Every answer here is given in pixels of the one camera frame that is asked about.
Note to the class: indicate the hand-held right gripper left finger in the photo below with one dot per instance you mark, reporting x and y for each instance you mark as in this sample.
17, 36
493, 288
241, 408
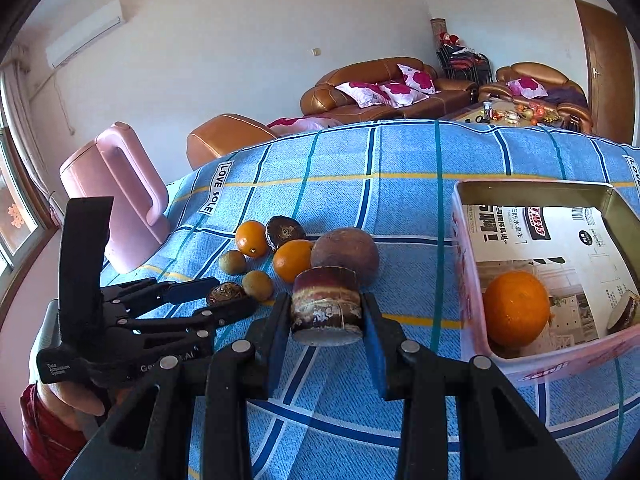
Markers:
278, 342

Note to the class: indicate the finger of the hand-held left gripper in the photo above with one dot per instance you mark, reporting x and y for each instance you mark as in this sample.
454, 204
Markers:
192, 287
227, 310

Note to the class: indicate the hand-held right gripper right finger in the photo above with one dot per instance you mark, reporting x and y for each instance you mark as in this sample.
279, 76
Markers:
375, 347

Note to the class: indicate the small dark brown fruit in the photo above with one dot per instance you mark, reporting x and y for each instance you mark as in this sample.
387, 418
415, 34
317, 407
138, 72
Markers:
226, 292

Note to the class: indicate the green-brown kiwi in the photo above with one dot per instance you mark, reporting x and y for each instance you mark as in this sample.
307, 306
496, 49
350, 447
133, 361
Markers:
257, 285
232, 262

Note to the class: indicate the reddish-brown cylindrical fruit chunk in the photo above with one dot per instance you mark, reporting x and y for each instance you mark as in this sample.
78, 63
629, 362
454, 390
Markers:
326, 305

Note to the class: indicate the small orange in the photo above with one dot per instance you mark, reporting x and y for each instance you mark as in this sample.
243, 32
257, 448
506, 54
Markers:
250, 238

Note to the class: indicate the medium orange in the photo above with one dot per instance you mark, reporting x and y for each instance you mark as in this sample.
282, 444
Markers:
292, 260

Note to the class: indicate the dark brown round fruit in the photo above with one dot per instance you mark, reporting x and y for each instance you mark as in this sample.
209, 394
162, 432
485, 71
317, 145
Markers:
284, 231

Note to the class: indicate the large reddish-brown round fruit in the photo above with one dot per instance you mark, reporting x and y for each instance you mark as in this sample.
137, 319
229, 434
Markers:
345, 255

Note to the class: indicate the pink tin box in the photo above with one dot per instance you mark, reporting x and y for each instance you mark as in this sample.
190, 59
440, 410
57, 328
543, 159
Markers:
470, 300

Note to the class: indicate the person's left hand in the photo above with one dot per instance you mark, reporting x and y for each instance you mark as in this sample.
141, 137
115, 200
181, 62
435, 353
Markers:
67, 400

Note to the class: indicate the pink electric kettle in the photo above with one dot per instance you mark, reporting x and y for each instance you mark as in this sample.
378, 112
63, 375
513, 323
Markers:
120, 195

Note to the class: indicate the window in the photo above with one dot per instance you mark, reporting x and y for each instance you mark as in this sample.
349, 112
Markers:
20, 200

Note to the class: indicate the large orange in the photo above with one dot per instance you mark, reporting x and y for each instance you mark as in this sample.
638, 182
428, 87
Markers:
517, 308

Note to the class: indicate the brown leather ottoman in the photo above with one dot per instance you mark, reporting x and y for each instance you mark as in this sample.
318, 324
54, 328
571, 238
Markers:
225, 137

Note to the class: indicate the blue plaid tablecloth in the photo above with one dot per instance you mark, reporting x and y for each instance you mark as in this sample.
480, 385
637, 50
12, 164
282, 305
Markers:
400, 175

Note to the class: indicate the printed paper sheet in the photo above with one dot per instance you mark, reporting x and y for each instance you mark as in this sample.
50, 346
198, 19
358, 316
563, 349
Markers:
540, 240

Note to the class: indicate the white air conditioner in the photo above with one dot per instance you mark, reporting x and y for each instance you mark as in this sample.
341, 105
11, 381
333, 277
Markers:
82, 35

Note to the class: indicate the wooden coffee table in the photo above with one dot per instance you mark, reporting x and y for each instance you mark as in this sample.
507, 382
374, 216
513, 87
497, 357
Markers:
465, 114

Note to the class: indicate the dark cut fruit half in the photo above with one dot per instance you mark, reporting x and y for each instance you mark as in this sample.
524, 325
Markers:
625, 312

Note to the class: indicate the white pink flower pillow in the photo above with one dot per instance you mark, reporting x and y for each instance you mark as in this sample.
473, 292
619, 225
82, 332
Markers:
418, 78
526, 86
361, 93
401, 94

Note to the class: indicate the brown leather sofa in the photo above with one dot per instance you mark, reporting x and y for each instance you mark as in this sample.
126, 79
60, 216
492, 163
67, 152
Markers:
370, 67

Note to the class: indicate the stacked dark chairs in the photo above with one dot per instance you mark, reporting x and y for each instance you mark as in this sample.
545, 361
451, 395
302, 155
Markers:
462, 62

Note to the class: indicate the purple cloth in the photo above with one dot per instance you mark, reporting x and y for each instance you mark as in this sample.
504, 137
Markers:
567, 96

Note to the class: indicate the brown leather armchair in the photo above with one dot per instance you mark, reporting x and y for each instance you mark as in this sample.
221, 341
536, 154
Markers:
530, 71

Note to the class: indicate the tall patterned vase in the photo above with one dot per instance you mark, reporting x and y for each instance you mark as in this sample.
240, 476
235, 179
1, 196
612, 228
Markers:
438, 30

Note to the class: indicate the brown wooden door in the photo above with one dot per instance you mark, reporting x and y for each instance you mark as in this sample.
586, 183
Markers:
605, 70

